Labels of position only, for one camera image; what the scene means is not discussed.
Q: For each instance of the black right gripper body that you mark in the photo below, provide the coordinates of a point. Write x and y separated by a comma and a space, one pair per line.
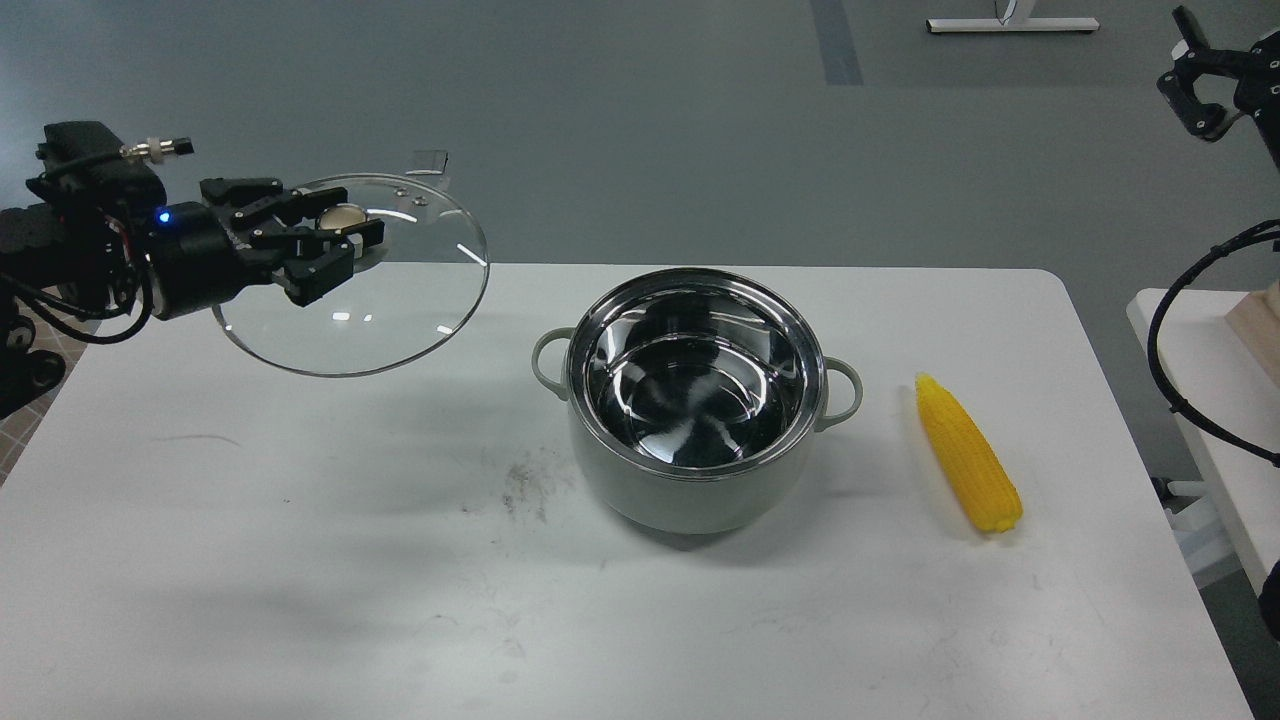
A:
1258, 82

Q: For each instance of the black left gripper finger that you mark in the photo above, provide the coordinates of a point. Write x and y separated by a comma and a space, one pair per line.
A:
241, 205
308, 262

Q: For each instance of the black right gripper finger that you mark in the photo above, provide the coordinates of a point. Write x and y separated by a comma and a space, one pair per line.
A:
1196, 52
1207, 121

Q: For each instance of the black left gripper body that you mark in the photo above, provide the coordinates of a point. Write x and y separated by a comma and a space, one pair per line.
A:
193, 261

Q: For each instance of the glass pot lid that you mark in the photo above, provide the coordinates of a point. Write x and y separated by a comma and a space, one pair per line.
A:
407, 294

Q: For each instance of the yellow corn cob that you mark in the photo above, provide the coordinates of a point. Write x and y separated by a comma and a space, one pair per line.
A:
981, 486

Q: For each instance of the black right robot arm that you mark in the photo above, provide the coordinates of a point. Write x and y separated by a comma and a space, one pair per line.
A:
1267, 124

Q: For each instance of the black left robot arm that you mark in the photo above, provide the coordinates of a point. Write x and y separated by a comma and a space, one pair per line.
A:
103, 250

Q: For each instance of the grey pot with steel rim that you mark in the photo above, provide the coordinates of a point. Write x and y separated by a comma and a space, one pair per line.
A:
693, 396

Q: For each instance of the wooden block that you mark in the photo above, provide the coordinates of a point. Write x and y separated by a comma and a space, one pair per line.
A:
1255, 321

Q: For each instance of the white stand base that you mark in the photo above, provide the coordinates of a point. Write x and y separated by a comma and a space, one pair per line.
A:
1012, 18

